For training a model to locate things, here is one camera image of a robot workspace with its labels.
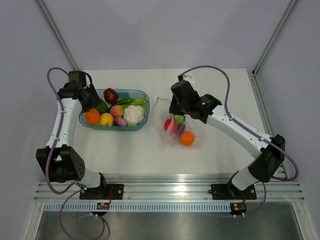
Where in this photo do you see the green toy melon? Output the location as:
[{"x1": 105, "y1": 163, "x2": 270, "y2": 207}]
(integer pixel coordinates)
[{"x1": 174, "y1": 115, "x2": 186, "y2": 126}]

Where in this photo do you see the red toy tomato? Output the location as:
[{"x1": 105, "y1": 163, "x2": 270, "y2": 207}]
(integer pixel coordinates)
[{"x1": 163, "y1": 118, "x2": 178, "y2": 133}]

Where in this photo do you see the clear zip top bag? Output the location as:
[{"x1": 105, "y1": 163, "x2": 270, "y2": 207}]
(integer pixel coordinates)
[{"x1": 148, "y1": 95, "x2": 204, "y2": 150}]

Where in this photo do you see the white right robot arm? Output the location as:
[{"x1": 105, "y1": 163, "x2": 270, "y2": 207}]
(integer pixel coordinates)
[{"x1": 169, "y1": 80, "x2": 285, "y2": 199}]

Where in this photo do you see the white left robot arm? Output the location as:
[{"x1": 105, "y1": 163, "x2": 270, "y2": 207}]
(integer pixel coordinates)
[{"x1": 35, "y1": 71, "x2": 108, "y2": 199}]

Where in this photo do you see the teal plastic food tray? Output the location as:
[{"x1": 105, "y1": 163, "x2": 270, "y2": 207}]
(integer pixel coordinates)
[{"x1": 78, "y1": 89, "x2": 150, "y2": 131}]

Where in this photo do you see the green toy bell pepper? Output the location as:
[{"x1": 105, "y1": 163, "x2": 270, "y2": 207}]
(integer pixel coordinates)
[{"x1": 95, "y1": 98, "x2": 109, "y2": 115}]

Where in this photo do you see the dark red toy pepper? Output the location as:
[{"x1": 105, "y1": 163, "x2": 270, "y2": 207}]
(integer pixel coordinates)
[{"x1": 103, "y1": 88, "x2": 119, "y2": 105}]

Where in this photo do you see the yellow toy pepper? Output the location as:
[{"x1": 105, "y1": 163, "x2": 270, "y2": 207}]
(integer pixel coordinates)
[{"x1": 99, "y1": 112, "x2": 114, "y2": 127}]

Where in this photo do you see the peach toy fruit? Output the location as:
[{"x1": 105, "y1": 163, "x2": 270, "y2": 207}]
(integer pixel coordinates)
[{"x1": 109, "y1": 105, "x2": 124, "y2": 118}]

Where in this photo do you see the green toy chili pepper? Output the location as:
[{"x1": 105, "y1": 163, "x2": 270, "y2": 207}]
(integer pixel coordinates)
[{"x1": 114, "y1": 97, "x2": 133, "y2": 106}]

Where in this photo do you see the purple toy onion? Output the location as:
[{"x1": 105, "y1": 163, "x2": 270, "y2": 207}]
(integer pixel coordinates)
[{"x1": 113, "y1": 117, "x2": 128, "y2": 127}]

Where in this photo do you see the white toy cauliflower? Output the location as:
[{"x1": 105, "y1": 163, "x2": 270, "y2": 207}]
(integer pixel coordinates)
[{"x1": 123, "y1": 105, "x2": 145, "y2": 126}]

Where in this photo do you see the right controller board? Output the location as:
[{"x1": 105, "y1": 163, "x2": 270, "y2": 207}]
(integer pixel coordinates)
[{"x1": 229, "y1": 202, "x2": 247, "y2": 216}]

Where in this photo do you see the controller board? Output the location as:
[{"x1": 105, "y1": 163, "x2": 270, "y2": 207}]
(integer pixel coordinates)
[
  {"x1": 229, "y1": 202, "x2": 247, "y2": 216},
  {"x1": 96, "y1": 202, "x2": 110, "y2": 211}
]

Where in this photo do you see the left controller board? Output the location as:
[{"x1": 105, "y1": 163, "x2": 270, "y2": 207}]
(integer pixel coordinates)
[{"x1": 96, "y1": 202, "x2": 110, "y2": 211}]

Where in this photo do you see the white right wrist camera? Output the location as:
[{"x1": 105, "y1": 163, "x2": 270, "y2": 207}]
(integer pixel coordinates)
[{"x1": 183, "y1": 75, "x2": 196, "y2": 85}]

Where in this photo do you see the left aluminium frame post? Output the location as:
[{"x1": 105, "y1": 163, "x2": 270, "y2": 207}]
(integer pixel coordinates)
[{"x1": 35, "y1": 0, "x2": 80, "y2": 71}]

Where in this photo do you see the aluminium frame post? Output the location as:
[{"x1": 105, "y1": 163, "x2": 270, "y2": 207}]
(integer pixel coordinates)
[
  {"x1": 35, "y1": 0, "x2": 80, "y2": 71},
  {"x1": 252, "y1": 0, "x2": 299, "y2": 77}
]

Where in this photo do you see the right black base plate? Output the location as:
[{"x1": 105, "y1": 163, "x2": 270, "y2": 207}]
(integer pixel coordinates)
[{"x1": 208, "y1": 183, "x2": 257, "y2": 201}]

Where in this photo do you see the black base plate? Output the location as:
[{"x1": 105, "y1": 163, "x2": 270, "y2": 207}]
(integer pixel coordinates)
[
  {"x1": 79, "y1": 184, "x2": 124, "y2": 200},
  {"x1": 208, "y1": 183, "x2": 257, "y2": 201}
]

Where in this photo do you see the aluminium mounting rail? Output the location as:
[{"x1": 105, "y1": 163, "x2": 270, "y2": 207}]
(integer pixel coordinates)
[{"x1": 32, "y1": 174, "x2": 305, "y2": 203}]

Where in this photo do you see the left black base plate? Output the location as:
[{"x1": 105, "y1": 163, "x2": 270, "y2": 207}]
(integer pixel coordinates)
[{"x1": 79, "y1": 184, "x2": 124, "y2": 200}]

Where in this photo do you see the white slotted cable duct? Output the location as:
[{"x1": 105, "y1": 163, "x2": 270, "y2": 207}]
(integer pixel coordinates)
[{"x1": 43, "y1": 201, "x2": 232, "y2": 212}]

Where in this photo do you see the right aluminium frame post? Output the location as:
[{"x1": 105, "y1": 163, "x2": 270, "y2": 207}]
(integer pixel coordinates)
[{"x1": 252, "y1": 0, "x2": 299, "y2": 77}]

